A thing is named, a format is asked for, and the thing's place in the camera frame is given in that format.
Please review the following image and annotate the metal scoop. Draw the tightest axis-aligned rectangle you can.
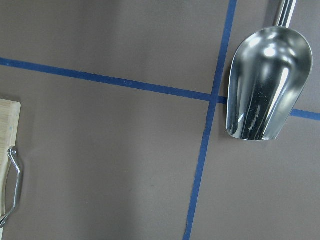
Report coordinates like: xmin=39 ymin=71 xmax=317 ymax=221
xmin=226 ymin=0 xmax=313 ymax=141

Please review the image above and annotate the wooden cutting board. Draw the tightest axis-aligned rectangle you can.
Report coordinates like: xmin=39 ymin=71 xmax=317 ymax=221
xmin=0 ymin=99 xmax=23 ymax=229

